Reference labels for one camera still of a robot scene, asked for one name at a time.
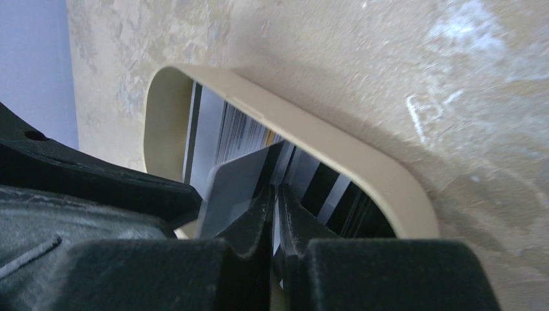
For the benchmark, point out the white grey credit card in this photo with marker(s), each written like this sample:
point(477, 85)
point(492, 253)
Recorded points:
point(232, 186)

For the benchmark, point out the credit cards stack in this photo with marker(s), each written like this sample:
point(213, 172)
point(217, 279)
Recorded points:
point(221, 132)

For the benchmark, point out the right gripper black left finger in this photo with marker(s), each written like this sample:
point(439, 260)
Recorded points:
point(228, 272)

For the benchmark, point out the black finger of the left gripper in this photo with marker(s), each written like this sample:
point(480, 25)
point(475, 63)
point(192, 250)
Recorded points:
point(53, 197)

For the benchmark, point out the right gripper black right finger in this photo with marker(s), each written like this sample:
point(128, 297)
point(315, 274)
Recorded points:
point(322, 271)

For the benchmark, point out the tan oval tray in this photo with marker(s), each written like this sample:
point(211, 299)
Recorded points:
point(168, 100)

